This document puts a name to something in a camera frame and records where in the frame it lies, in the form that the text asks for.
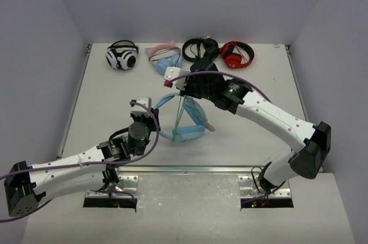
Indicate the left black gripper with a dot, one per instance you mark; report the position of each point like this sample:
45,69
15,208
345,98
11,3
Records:
153,115

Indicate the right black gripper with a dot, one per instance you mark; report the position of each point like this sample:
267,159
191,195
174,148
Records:
187,88

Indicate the light blue headphones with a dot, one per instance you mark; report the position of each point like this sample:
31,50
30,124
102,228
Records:
189,133

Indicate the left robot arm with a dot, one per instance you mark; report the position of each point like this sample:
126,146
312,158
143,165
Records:
27,187

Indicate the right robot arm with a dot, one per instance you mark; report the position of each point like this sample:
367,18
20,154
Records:
309,143

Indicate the red headphones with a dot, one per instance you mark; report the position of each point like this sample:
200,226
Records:
236,54

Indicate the pink and blue headphones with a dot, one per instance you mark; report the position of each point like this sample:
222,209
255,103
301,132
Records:
161,64

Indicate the white and black headphones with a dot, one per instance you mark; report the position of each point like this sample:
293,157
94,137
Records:
122,54

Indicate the black headset with microphone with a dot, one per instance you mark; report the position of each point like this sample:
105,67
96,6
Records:
196,49

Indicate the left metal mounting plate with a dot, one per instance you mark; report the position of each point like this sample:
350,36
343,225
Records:
122,195

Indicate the metal mounting plate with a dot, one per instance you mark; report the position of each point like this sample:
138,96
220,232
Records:
122,195
252,199

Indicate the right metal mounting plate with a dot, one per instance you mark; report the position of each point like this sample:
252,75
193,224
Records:
252,199

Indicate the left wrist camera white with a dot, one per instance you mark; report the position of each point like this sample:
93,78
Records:
141,106

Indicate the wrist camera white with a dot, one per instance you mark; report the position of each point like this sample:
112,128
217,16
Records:
141,106
175,76

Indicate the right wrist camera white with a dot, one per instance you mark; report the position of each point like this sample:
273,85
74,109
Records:
175,76

